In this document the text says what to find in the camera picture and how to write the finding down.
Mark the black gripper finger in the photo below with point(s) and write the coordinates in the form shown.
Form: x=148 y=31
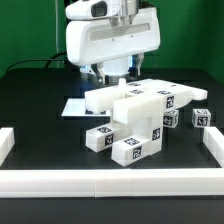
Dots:
x=137 y=62
x=98 y=70

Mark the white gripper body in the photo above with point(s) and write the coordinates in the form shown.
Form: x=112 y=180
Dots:
x=91 y=42

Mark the white chair back frame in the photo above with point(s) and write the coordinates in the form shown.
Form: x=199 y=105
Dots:
x=177 y=96

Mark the white chair seat plate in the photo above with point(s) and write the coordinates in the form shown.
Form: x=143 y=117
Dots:
x=146 y=130

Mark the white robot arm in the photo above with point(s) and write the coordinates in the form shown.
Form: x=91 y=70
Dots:
x=129 y=9

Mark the white tagged chair nut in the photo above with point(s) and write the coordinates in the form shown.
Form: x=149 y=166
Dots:
x=170 y=119

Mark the white marker base sheet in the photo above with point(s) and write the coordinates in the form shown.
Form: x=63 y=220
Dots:
x=75 y=107

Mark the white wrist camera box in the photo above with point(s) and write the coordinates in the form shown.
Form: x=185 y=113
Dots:
x=92 y=9

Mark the white U-shaped fence frame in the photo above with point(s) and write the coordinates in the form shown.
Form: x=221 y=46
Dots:
x=111 y=183

